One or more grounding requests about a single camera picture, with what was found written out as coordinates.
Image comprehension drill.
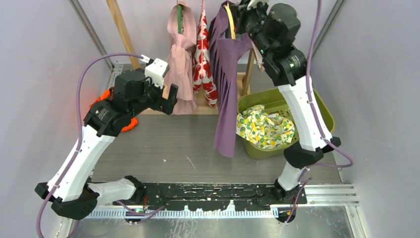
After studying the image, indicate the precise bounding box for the green plastic basket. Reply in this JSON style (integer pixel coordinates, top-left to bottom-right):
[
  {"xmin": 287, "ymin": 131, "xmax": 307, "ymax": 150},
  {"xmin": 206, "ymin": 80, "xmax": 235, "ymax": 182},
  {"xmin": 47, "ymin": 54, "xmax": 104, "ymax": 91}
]
[{"xmin": 237, "ymin": 86, "xmax": 336, "ymax": 160}]

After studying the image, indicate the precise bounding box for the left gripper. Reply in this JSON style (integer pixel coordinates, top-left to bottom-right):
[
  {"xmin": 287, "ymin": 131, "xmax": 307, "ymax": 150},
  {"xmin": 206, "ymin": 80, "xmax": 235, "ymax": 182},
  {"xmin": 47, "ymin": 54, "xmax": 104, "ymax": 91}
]
[{"xmin": 128, "ymin": 73, "xmax": 177, "ymax": 119}]

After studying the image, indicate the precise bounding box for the beige wooden hanger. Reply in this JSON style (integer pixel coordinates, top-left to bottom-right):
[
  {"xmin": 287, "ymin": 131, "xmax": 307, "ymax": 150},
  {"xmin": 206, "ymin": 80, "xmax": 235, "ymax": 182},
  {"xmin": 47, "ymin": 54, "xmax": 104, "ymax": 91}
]
[{"xmin": 253, "ymin": 44, "xmax": 265, "ymax": 72}]

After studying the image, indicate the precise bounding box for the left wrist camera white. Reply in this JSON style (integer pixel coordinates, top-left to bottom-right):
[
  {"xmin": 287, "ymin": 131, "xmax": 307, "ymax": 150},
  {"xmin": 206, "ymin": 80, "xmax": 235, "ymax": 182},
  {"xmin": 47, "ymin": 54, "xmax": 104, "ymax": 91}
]
[{"xmin": 145, "ymin": 58, "xmax": 169, "ymax": 89}]

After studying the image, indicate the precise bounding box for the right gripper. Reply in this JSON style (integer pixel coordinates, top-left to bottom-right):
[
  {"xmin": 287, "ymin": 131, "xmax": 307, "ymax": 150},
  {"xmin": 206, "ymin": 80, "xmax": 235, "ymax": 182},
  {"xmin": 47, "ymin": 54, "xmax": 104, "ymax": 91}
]
[{"xmin": 230, "ymin": 0, "xmax": 274, "ymax": 59}]

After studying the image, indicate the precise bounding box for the pink dress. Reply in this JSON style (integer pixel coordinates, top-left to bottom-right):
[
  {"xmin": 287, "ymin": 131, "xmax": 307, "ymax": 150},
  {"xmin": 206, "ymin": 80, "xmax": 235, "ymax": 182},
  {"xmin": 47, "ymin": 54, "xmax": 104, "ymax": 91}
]
[{"xmin": 165, "ymin": 0, "xmax": 197, "ymax": 115}]

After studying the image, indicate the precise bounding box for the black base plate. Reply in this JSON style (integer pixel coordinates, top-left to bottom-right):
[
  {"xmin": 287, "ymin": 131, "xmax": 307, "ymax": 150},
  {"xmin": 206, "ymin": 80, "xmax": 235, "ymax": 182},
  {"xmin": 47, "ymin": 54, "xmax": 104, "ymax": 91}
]
[{"xmin": 114, "ymin": 183, "xmax": 307, "ymax": 222}]

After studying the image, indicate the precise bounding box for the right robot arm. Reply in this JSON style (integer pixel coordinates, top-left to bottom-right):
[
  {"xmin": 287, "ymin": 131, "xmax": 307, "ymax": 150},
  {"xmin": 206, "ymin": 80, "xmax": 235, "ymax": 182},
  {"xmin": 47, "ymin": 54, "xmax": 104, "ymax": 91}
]
[{"xmin": 234, "ymin": 0, "xmax": 341, "ymax": 204}]

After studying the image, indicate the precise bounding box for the lemon print skirt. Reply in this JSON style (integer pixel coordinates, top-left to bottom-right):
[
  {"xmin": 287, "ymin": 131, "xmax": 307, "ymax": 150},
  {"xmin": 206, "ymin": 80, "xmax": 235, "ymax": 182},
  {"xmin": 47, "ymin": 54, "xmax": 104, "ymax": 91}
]
[{"xmin": 236, "ymin": 104, "xmax": 296, "ymax": 150}]

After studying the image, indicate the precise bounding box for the wooden clothes rack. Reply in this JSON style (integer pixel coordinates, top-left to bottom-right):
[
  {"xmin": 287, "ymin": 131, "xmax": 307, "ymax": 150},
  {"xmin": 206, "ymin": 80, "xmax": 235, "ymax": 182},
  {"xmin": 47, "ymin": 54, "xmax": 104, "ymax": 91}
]
[{"xmin": 106, "ymin": 0, "xmax": 256, "ymax": 115}]

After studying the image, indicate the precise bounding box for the purple skirt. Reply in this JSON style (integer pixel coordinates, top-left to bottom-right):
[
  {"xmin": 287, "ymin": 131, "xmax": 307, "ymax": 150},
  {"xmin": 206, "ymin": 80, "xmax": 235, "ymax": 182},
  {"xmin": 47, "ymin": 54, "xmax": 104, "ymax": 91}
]
[{"xmin": 209, "ymin": 0, "xmax": 252, "ymax": 158}]

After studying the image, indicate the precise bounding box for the orange cloth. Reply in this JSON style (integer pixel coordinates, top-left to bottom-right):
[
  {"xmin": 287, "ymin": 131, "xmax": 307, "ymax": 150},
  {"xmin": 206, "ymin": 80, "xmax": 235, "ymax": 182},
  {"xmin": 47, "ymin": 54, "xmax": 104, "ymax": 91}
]
[{"xmin": 89, "ymin": 87, "xmax": 139, "ymax": 133}]

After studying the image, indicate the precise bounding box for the red floral garment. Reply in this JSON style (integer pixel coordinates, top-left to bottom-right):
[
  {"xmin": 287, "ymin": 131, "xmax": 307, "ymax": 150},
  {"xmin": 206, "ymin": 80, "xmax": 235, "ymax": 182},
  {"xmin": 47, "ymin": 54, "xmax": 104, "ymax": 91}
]
[{"xmin": 193, "ymin": 1, "xmax": 218, "ymax": 107}]

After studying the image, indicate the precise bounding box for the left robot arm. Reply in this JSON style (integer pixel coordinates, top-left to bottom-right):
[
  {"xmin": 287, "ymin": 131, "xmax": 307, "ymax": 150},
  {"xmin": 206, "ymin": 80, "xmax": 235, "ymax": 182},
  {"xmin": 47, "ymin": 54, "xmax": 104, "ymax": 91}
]
[{"xmin": 35, "ymin": 68, "xmax": 178, "ymax": 220}]

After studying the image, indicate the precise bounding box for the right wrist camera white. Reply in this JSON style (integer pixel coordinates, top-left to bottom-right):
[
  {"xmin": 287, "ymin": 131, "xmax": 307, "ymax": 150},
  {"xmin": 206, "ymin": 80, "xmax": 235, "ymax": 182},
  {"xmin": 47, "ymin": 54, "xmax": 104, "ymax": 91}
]
[{"xmin": 247, "ymin": 0, "xmax": 269, "ymax": 10}]

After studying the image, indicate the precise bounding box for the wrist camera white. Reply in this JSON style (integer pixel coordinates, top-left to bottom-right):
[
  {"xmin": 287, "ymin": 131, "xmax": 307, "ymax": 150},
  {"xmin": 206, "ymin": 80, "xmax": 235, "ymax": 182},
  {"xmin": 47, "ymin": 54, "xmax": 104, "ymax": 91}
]
[
  {"xmin": 247, "ymin": 0, "xmax": 269, "ymax": 10},
  {"xmin": 145, "ymin": 58, "xmax": 169, "ymax": 89}
]

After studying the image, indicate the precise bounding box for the green hanger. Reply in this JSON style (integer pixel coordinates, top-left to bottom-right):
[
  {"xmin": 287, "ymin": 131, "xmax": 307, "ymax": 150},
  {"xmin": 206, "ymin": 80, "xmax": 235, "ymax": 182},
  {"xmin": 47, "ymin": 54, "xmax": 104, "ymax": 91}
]
[{"xmin": 177, "ymin": 4, "xmax": 183, "ymax": 34}]

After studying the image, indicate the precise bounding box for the yellow hanger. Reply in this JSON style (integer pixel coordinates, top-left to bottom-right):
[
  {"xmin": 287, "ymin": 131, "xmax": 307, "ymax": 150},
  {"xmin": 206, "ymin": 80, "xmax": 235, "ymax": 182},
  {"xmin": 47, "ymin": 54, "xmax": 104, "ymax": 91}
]
[{"xmin": 224, "ymin": 1, "xmax": 236, "ymax": 40}]

